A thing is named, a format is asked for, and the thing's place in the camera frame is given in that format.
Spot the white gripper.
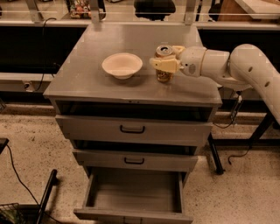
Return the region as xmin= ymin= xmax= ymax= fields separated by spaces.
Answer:
xmin=150 ymin=45 xmax=207 ymax=77

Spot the orange drink can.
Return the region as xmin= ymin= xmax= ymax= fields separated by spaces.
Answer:
xmin=155 ymin=45 xmax=176 ymax=83

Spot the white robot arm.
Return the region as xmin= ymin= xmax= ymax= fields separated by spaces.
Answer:
xmin=150 ymin=44 xmax=280 ymax=123

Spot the grey drawer cabinet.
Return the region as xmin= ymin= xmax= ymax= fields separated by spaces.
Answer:
xmin=43 ymin=22 xmax=223 ymax=176

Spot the grey middle drawer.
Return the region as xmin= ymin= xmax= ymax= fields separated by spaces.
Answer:
xmin=73 ymin=149 xmax=198 ymax=172

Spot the grey top drawer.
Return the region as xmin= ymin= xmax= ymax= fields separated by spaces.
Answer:
xmin=56 ymin=115 xmax=212 ymax=146

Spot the grey open bottom drawer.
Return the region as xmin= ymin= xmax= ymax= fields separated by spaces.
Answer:
xmin=73 ymin=168 xmax=193 ymax=224

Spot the black office chair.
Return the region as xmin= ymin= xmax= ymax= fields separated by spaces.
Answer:
xmin=134 ymin=0 xmax=176 ymax=21

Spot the white paper bowl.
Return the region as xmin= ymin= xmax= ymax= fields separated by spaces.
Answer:
xmin=101 ymin=52 xmax=143 ymax=80

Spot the colourful snack bag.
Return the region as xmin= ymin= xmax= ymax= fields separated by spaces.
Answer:
xmin=70 ymin=0 xmax=91 ymax=19

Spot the black metal stand leg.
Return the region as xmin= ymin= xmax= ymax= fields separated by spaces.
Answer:
xmin=36 ymin=169 xmax=58 ymax=224

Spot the black table frame right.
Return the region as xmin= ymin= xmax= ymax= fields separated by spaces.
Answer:
xmin=207 ymin=112 xmax=280 ymax=175

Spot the black hanging cable left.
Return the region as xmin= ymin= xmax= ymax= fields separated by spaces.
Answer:
xmin=34 ymin=17 xmax=58 ymax=92

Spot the black floor cable left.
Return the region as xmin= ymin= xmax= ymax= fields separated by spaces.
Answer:
xmin=5 ymin=143 xmax=64 ymax=224

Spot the black wire basket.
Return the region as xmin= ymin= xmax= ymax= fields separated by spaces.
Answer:
xmin=0 ymin=203 xmax=26 ymax=224

